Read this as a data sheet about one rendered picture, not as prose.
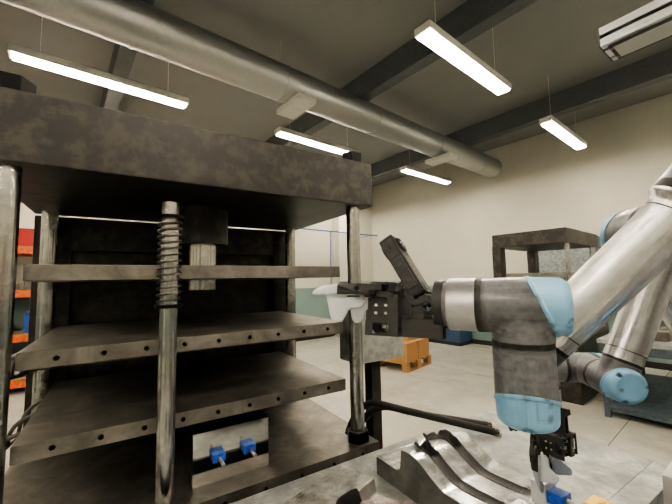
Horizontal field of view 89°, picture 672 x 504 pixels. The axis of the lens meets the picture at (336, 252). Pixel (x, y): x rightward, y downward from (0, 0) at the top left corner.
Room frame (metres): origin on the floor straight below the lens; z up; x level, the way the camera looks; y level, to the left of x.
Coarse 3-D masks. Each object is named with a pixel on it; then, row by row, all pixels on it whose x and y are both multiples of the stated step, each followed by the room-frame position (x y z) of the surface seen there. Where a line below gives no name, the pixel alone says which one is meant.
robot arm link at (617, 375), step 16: (656, 288) 0.75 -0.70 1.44; (640, 304) 0.76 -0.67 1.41; (656, 304) 0.75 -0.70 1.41; (624, 320) 0.78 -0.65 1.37; (640, 320) 0.76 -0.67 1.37; (656, 320) 0.75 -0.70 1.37; (624, 336) 0.77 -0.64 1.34; (640, 336) 0.76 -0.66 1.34; (608, 352) 0.79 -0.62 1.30; (624, 352) 0.77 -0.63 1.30; (640, 352) 0.76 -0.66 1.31; (592, 368) 0.83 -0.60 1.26; (608, 368) 0.78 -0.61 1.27; (624, 368) 0.76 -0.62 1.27; (640, 368) 0.76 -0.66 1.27; (592, 384) 0.83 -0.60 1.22; (608, 384) 0.76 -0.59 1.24; (624, 384) 0.75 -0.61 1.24; (640, 384) 0.74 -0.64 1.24; (624, 400) 0.75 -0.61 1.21; (640, 400) 0.74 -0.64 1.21
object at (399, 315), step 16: (400, 288) 0.52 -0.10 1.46; (432, 288) 0.49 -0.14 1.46; (368, 304) 0.54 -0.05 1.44; (384, 304) 0.53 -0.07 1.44; (400, 304) 0.52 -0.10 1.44; (416, 304) 0.51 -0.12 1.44; (432, 304) 0.48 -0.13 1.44; (368, 320) 0.53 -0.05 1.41; (384, 320) 0.53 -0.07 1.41; (400, 320) 0.52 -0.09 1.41; (416, 320) 0.51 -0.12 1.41; (432, 320) 0.50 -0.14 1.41; (400, 336) 0.51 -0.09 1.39; (416, 336) 0.51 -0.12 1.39; (432, 336) 0.49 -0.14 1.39
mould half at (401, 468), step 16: (400, 448) 1.29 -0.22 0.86; (416, 448) 1.14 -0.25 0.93; (448, 448) 1.15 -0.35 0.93; (480, 448) 1.18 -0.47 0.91; (384, 464) 1.21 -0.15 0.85; (400, 464) 1.14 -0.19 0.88; (416, 464) 1.08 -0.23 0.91; (432, 464) 1.07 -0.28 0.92; (448, 464) 1.09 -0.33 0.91; (464, 464) 1.10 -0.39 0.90; (496, 464) 1.13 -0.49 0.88; (400, 480) 1.14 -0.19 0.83; (416, 480) 1.08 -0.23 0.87; (432, 480) 1.03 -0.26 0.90; (448, 480) 1.04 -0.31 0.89; (464, 480) 1.05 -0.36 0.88; (480, 480) 1.05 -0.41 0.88; (512, 480) 1.04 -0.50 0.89; (528, 480) 1.04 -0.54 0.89; (416, 496) 1.08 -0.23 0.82; (432, 496) 1.03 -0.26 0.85; (448, 496) 0.98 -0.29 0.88; (464, 496) 0.98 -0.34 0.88; (496, 496) 0.97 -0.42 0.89; (512, 496) 0.96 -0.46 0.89; (528, 496) 0.96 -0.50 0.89
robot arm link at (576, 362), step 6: (576, 354) 0.91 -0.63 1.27; (582, 354) 0.91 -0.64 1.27; (588, 354) 0.91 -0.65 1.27; (594, 354) 0.91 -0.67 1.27; (600, 354) 0.91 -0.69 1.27; (570, 360) 0.90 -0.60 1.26; (576, 360) 0.90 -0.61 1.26; (582, 360) 0.88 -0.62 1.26; (588, 360) 0.86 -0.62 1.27; (570, 366) 0.89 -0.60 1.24; (576, 366) 0.89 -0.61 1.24; (582, 366) 0.86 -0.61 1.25; (570, 372) 0.89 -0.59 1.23; (576, 372) 0.89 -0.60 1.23; (582, 372) 0.86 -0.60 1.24; (570, 378) 0.90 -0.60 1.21; (576, 378) 0.90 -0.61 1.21; (582, 378) 0.86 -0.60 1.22
